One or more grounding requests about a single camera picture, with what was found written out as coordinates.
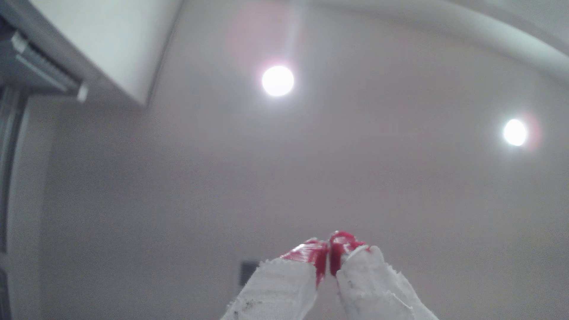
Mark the grey door frame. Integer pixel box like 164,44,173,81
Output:
0,84,28,320

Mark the grey metal rail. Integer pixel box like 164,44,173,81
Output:
0,18,89,104

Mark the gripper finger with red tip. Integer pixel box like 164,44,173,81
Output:
220,239,330,320
329,230,441,320

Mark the round ceiling light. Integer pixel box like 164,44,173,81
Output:
502,118,528,147
261,65,295,97

